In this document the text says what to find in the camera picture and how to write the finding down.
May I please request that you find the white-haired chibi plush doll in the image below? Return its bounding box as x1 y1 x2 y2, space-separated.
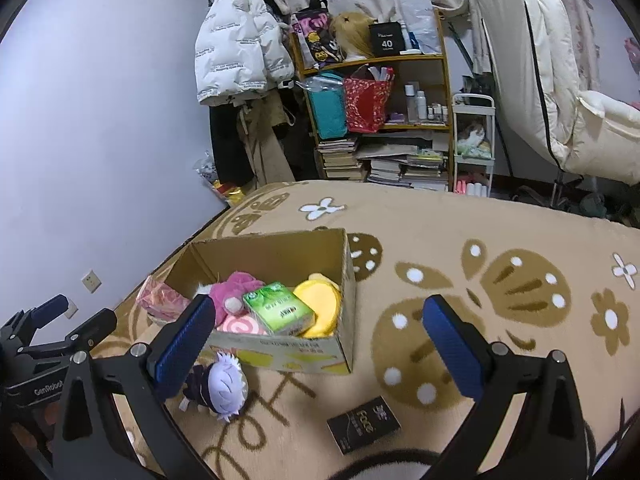
179 352 248 422

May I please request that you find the pink floral tissue pack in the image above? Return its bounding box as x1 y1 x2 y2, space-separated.
134 275 190 322

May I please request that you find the pink swirl round plush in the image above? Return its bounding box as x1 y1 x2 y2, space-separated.
217 314 267 335

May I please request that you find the pink plush toy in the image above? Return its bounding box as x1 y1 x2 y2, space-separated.
208 271 265 326

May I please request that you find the green tissue pack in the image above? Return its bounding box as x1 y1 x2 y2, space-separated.
243 282 316 336

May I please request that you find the yellow duck plush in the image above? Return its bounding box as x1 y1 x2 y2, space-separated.
293 273 342 338

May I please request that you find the beige brown patterned rug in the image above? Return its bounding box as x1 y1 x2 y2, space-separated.
117 181 639 479

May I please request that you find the black Face tissue pack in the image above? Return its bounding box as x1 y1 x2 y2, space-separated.
326 396 401 455

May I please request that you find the open cardboard box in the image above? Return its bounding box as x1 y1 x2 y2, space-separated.
164 229 356 375

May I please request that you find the white utility cart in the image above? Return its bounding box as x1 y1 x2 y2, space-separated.
450 92 496 198

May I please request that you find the beige hanging coat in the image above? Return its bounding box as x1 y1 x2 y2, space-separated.
238 90 295 186

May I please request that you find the stack of books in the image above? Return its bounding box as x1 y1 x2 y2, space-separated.
317 136 368 181

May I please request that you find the wooden bookshelf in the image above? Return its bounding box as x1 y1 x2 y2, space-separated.
291 0 452 191

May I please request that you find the red gift bag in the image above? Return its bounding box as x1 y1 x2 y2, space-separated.
344 64 394 133

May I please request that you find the white puffer jacket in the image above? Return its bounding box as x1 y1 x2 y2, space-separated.
194 0 295 107

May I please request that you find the teal bag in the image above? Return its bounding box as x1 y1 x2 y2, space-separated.
304 73 347 140

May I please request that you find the black box with 40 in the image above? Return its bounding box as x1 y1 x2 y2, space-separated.
369 22 406 58

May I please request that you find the blonde wig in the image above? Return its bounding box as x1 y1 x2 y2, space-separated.
331 11 375 61

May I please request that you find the white wall socket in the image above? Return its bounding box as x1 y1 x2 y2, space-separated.
64 299 78 318
81 270 102 294

